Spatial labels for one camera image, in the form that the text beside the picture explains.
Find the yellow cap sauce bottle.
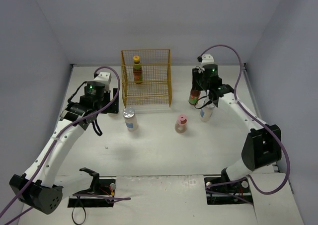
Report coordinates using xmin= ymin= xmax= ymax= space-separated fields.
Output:
xmin=133 ymin=55 xmax=143 ymax=84
xmin=188 ymin=89 xmax=201 ymax=105

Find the silver lid white shaker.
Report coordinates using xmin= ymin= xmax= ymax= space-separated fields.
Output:
xmin=122 ymin=107 xmax=138 ymax=131

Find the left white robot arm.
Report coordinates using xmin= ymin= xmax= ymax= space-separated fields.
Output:
xmin=9 ymin=80 xmax=119 ymax=215

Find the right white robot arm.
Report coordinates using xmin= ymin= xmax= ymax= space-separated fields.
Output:
xmin=192 ymin=64 xmax=282 ymax=191

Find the white shaker blue label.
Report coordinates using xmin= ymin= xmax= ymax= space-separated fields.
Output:
xmin=200 ymin=103 xmax=215 ymax=122

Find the pink lid spice jar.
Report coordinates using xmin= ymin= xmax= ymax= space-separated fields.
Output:
xmin=175 ymin=114 xmax=187 ymax=133

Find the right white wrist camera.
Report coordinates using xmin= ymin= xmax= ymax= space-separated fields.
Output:
xmin=197 ymin=54 xmax=215 ymax=68

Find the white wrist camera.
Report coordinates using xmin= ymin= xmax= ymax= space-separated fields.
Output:
xmin=93 ymin=72 xmax=111 ymax=92
xmin=197 ymin=54 xmax=215 ymax=68

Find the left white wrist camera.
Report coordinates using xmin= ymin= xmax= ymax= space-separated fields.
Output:
xmin=93 ymin=72 xmax=111 ymax=92

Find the yellow wire rack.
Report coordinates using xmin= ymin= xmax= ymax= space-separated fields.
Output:
xmin=121 ymin=49 xmax=172 ymax=107

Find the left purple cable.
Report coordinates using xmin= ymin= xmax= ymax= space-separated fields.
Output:
xmin=0 ymin=66 xmax=132 ymax=225

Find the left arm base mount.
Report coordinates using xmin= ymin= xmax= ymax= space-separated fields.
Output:
xmin=68 ymin=167 xmax=116 ymax=208

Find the black loop cable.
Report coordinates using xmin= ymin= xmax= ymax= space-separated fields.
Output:
xmin=71 ymin=195 xmax=87 ymax=223

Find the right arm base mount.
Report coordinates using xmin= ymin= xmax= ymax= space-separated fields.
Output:
xmin=204 ymin=177 xmax=253 ymax=205

